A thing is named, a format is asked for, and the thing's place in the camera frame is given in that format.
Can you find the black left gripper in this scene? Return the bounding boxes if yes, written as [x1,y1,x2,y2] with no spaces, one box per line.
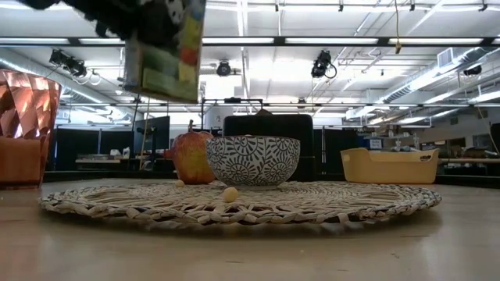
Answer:
[73,0,187,46]

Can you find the green yellow cereal box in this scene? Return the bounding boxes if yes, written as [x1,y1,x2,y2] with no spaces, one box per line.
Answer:
[123,0,207,105]

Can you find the white cylindrical tank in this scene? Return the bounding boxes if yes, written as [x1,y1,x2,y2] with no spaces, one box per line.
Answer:
[203,105,234,131]

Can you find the black computer monitor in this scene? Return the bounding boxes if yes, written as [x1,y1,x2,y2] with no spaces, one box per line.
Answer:
[134,116,171,154]

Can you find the red yellow apple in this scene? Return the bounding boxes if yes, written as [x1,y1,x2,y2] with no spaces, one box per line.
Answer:
[170,119,216,186]

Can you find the black partition panels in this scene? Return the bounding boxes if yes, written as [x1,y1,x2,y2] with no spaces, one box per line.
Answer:
[50,128,136,173]

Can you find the black chair back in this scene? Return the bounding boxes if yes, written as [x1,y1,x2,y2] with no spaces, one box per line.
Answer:
[223,113,315,183]

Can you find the white bowl with black pattern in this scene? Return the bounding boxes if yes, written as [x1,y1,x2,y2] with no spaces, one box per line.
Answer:
[205,135,302,191]

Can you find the copper faceted cup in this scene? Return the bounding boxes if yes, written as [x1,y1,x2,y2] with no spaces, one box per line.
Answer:
[0,69,63,190]

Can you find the large yellow cereal ball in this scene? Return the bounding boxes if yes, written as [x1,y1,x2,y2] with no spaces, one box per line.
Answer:
[223,187,240,204]

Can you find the round woven straw placemat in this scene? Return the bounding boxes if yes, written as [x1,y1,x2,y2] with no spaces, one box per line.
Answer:
[37,179,443,230]

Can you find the yellow plastic bin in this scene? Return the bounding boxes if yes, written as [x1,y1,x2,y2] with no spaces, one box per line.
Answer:
[340,148,441,185]

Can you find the wooden background desk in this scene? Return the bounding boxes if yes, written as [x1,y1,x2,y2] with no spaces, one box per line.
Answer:
[437,157,500,165]

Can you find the round black ceiling camera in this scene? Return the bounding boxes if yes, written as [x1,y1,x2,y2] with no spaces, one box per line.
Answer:
[216,60,233,77]

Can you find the white looped ceiling cable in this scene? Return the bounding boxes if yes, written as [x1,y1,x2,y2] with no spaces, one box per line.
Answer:
[71,69,102,87]

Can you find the black ceiling camera with cable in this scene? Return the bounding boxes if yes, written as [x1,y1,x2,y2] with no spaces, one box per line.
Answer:
[310,49,338,80]

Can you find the yellow hanging cable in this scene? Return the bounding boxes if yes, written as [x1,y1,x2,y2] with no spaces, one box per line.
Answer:
[393,0,403,55]

